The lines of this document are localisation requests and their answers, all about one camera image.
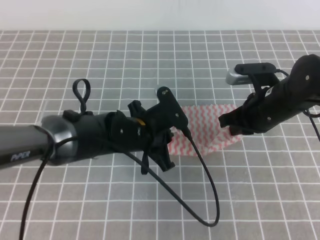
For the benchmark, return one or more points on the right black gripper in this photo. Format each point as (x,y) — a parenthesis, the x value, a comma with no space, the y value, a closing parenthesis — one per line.
(261,113)

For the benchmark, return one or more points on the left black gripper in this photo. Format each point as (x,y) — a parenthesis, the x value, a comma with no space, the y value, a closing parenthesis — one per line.
(142,130)

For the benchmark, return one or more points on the pink white wavy towel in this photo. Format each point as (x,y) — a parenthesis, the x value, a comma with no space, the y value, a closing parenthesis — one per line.
(204,125)

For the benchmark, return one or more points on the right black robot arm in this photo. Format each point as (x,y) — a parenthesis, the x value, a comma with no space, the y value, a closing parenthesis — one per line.
(305,74)

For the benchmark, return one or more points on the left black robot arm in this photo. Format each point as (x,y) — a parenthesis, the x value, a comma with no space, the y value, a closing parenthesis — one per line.
(73,136)

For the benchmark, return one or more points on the grey grid tablecloth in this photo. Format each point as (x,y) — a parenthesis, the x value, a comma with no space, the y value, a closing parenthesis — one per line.
(268,184)

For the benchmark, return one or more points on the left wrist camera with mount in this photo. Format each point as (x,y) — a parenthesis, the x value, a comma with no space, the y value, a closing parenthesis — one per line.
(169,111)

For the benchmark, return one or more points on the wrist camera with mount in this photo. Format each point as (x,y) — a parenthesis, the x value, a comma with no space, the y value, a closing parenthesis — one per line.
(169,111)
(260,75)

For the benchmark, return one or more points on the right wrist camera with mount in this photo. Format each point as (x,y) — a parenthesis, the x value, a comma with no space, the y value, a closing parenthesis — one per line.
(260,75)

